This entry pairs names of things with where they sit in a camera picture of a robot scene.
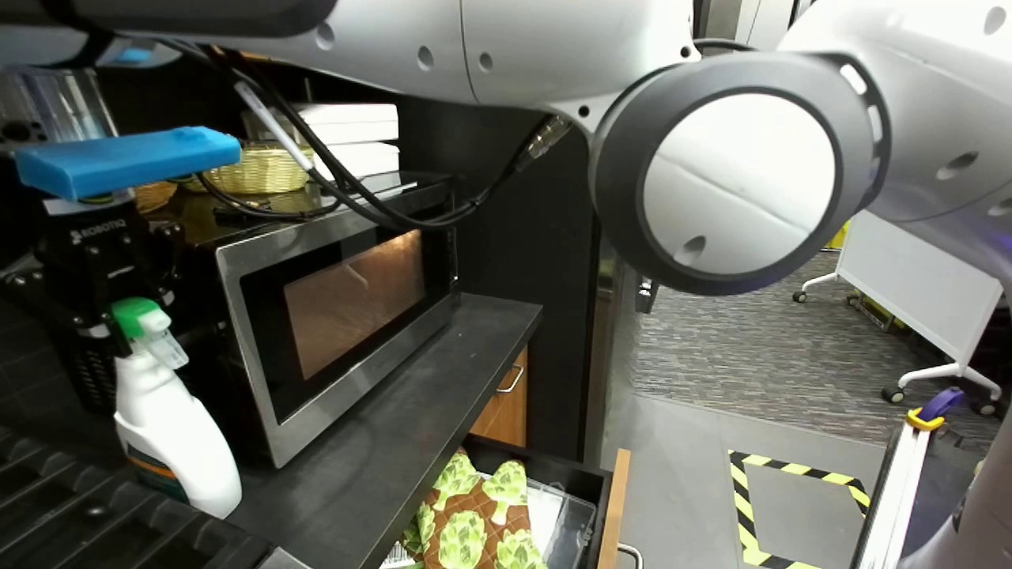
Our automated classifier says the white spray bottle green nozzle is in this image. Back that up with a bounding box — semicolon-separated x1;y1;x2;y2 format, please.
110;297;244;521

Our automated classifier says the whiteboard on wheels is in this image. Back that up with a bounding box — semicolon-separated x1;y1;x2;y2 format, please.
792;209;1006;417

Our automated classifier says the microwave door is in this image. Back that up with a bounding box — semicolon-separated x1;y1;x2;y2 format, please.
216;207;461;469

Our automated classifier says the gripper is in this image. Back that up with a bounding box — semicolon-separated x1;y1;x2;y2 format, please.
2;198;191;417

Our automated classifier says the clear plastic container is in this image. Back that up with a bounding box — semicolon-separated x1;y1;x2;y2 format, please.
0;66;119;146

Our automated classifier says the clear plastic box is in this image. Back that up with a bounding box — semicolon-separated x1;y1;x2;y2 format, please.
523;477;599;569

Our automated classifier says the stack of white boxes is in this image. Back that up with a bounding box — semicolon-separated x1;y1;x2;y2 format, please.
289;102;401;181

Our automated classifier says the wooden cabinet drawer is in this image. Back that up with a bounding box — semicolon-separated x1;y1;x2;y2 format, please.
470;346;530;449

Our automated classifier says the black ribbed mat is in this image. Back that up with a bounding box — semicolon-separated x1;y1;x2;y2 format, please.
0;427;274;569

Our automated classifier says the open drawer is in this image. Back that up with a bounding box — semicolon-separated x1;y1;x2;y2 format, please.
379;436;645;569

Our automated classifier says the large wicker basket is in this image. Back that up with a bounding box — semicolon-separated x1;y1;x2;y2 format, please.
199;141;317;196

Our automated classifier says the black yellow hazard tape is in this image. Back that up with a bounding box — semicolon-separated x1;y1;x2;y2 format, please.
727;449;872;569

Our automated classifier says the stainless steel microwave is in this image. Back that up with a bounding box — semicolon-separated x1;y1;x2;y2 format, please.
183;175;461;469

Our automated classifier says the small wicker basket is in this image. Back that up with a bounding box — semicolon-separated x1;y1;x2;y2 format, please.
133;181;179;214

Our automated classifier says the artichoke print oven mitt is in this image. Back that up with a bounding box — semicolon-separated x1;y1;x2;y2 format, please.
400;449;549;569

